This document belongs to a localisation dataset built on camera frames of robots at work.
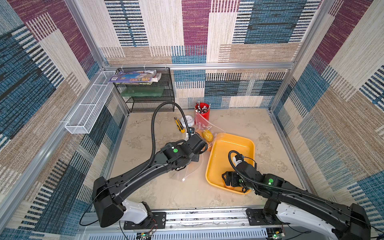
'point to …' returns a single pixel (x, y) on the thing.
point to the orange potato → (200, 131)
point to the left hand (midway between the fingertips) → (194, 150)
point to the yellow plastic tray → (221, 145)
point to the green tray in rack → (144, 91)
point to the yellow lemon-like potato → (207, 135)
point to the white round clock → (189, 121)
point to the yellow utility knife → (179, 125)
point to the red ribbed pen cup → (202, 113)
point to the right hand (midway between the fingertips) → (230, 178)
